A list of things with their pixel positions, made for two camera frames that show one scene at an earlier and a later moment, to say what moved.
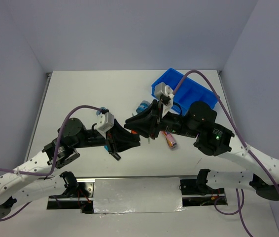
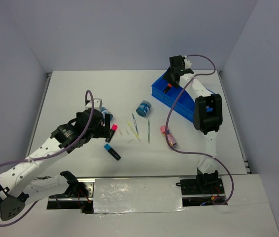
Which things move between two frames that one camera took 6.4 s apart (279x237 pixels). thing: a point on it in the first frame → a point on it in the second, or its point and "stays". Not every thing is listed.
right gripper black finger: [143, 123] → [173, 78]
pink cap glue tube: [170, 139] stays
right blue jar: [143, 105] stays
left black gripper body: [94, 138] → [95, 133]
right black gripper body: [170, 122] → [165, 75]
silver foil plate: [136, 195] stays
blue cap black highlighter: [115, 155] stays
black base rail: [83, 197] stays
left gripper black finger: [122, 139] → [106, 129]
